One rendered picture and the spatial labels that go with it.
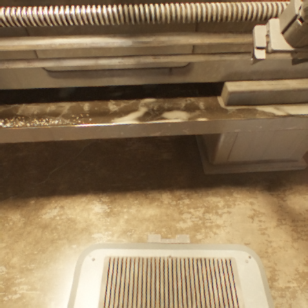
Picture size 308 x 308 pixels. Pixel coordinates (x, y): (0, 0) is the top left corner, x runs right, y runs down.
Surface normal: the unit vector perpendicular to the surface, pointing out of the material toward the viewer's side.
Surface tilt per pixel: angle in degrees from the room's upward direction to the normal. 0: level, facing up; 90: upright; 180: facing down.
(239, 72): 90
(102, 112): 0
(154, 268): 0
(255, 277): 0
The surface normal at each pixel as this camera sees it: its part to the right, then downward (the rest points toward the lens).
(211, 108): 0.00, -0.63
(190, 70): 0.07, 0.78
